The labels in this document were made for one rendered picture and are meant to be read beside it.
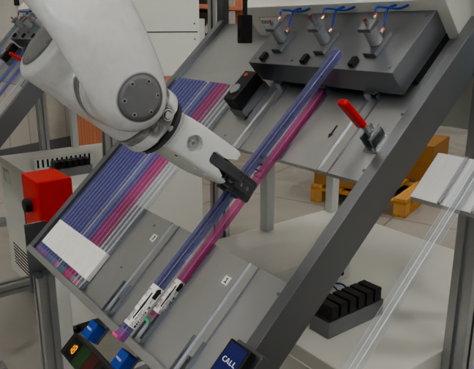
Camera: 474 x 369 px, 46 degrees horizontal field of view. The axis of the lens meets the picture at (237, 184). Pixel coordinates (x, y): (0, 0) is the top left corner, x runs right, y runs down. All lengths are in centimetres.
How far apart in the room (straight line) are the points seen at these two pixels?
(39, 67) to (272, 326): 42
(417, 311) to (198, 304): 54
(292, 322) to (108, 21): 45
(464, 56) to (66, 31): 62
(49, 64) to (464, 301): 78
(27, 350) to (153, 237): 140
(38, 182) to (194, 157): 99
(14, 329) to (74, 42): 207
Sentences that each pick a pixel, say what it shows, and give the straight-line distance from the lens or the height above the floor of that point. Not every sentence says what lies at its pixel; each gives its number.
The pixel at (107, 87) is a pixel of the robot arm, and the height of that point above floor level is 113.
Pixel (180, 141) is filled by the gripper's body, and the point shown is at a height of 106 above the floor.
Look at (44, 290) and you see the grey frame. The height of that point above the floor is 61.
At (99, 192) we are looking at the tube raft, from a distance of 122.
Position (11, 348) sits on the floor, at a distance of 238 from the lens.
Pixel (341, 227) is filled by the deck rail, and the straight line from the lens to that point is 77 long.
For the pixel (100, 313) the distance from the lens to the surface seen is 96.
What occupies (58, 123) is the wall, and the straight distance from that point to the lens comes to 585.
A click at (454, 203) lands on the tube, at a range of 66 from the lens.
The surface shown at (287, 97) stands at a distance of 105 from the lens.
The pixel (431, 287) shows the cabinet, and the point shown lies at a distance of 135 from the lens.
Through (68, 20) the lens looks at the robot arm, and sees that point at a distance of 51.
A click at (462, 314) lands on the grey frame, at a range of 106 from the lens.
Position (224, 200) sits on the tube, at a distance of 74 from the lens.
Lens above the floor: 118
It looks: 16 degrees down
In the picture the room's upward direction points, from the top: straight up
